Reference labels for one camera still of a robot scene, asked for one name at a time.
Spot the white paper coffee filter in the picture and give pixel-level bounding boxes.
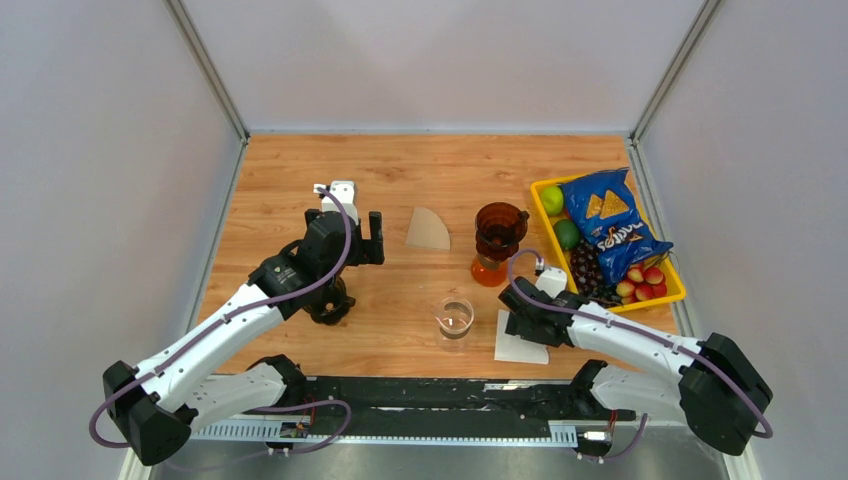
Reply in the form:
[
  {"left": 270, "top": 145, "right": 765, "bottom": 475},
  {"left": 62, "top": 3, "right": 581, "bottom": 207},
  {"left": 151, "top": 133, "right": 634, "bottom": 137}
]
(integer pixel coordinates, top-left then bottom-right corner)
[{"left": 494, "top": 310, "right": 550, "bottom": 365}]

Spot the brown plastic coffee dripper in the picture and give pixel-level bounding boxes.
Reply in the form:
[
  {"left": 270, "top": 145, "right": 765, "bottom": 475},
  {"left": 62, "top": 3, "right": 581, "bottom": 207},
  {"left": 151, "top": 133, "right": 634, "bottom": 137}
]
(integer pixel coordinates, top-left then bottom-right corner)
[{"left": 475, "top": 202, "right": 529, "bottom": 262}]

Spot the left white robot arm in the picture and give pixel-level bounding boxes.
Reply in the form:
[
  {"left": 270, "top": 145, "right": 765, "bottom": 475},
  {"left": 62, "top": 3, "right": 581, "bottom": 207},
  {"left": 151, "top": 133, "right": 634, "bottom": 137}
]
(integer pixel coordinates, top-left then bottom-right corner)
[{"left": 89, "top": 209, "right": 385, "bottom": 466}]

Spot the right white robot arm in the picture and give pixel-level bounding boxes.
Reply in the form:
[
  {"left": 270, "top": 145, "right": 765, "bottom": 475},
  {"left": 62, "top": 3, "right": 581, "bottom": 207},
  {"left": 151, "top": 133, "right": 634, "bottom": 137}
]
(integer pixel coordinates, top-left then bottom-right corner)
[{"left": 498, "top": 277, "right": 774, "bottom": 456}]

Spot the brown paper coffee filter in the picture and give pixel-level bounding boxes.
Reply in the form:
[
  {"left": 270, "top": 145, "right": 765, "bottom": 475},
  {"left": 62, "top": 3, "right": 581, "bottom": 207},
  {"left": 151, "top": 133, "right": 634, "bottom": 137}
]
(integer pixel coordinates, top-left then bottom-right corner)
[{"left": 405, "top": 206, "right": 451, "bottom": 251}]

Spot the olive plastic coffee dripper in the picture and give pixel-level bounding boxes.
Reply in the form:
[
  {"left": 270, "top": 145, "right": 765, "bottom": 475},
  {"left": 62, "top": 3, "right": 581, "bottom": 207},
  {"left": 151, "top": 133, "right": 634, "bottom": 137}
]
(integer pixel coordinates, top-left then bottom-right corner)
[{"left": 304, "top": 276, "right": 356, "bottom": 326}]

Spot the orange glass carafe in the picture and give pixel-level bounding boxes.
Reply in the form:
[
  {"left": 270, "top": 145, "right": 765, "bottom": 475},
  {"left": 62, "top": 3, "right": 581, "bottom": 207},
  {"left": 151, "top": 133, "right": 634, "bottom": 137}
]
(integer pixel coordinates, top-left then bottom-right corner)
[{"left": 470, "top": 254, "right": 508, "bottom": 287}]

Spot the dark grape bunch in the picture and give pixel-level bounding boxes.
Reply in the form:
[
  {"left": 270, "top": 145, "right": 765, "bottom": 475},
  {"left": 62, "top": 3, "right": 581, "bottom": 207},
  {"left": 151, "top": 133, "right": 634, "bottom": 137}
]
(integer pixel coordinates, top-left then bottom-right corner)
[{"left": 569, "top": 239, "right": 621, "bottom": 307}]

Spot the clear glass beaker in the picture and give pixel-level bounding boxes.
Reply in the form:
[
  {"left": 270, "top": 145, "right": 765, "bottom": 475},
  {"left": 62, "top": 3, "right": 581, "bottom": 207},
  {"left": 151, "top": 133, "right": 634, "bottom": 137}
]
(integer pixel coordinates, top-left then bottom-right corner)
[{"left": 432, "top": 297, "right": 475, "bottom": 353}]

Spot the green lime lower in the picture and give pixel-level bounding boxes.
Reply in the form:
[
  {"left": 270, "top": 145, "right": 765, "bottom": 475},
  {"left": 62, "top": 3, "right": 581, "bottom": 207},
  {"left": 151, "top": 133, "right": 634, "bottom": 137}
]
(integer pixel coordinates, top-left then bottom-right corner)
[{"left": 553, "top": 218, "right": 581, "bottom": 251}]

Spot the green lime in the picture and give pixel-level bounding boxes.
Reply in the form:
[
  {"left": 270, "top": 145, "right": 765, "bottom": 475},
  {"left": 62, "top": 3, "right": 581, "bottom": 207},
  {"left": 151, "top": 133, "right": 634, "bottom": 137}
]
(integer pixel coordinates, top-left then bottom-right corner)
[
  {"left": 553, "top": 218, "right": 581, "bottom": 251},
  {"left": 539, "top": 185, "right": 564, "bottom": 217}
]

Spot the red apples cluster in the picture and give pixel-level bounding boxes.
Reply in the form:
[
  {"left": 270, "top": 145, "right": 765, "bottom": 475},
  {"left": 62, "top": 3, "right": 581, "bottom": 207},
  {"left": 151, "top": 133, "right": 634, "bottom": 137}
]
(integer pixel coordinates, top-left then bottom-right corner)
[{"left": 616, "top": 264, "right": 668, "bottom": 305}]

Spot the green lime upper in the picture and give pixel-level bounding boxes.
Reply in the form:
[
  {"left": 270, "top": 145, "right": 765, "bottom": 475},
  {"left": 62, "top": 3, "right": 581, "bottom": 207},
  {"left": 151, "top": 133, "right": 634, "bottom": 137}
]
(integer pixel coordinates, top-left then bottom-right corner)
[{"left": 539, "top": 185, "right": 564, "bottom": 217}]

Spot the blue chips bag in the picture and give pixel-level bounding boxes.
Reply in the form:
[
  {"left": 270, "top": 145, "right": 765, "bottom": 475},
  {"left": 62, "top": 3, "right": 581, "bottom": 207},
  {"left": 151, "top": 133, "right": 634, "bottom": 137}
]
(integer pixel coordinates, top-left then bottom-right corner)
[{"left": 559, "top": 168, "right": 673, "bottom": 284}]

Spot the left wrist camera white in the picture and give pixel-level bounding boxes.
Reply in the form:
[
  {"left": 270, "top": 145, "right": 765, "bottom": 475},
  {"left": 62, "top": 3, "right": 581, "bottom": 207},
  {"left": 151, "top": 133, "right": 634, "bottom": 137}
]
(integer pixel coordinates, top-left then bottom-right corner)
[{"left": 313, "top": 180, "right": 361, "bottom": 225}]

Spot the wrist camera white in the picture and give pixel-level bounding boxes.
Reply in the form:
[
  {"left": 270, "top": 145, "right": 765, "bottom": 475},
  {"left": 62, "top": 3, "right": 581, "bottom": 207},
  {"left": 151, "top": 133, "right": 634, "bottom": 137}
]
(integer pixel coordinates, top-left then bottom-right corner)
[
  {"left": 313, "top": 180, "right": 361, "bottom": 225},
  {"left": 534, "top": 260, "right": 569, "bottom": 298}
]

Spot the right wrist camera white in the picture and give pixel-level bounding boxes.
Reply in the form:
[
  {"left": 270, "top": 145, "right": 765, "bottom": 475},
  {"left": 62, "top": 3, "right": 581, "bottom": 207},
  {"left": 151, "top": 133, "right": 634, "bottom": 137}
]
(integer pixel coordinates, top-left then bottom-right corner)
[{"left": 534, "top": 260, "right": 569, "bottom": 298}]

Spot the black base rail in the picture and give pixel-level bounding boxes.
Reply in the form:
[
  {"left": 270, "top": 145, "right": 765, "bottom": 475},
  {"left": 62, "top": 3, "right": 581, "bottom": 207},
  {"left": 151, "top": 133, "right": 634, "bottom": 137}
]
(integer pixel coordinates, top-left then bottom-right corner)
[{"left": 277, "top": 376, "right": 612, "bottom": 439}]

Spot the aluminium frame post left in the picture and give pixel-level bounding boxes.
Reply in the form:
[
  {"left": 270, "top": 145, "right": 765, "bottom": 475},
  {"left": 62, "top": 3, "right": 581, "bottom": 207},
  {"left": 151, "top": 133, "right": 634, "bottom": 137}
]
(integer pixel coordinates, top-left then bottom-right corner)
[{"left": 163, "top": 0, "right": 250, "bottom": 145}]

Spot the aluminium frame post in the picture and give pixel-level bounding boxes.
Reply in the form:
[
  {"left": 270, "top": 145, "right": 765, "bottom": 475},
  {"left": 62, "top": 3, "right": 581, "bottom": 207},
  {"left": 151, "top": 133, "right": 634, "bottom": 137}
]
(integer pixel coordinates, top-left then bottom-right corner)
[
  {"left": 163, "top": 0, "right": 250, "bottom": 145},
  {"left": 629, "top": 0, "right": 724, "bottom": 145}
]

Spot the aluminium frame post right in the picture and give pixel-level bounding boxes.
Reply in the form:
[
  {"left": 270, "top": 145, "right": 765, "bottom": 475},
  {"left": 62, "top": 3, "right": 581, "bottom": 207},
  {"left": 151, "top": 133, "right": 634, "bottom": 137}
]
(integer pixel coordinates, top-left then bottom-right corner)
[{"left": 629, "top": 0, "right": 724, "bottom": 145}]

